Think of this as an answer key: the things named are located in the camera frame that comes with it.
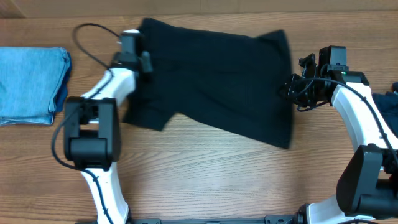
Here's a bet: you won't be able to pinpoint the dark navy garment pile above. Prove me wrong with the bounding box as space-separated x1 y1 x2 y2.
372 82 398 136

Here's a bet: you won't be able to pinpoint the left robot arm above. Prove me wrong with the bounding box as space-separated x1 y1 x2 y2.
62 29 152 223

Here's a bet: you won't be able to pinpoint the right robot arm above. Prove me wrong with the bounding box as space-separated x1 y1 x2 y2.
264 45 397 223

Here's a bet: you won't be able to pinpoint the black garment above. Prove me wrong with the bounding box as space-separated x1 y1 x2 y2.
123 18 293 149

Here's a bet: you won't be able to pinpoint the folded light blue jeans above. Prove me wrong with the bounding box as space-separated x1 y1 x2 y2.
1 47 72 126

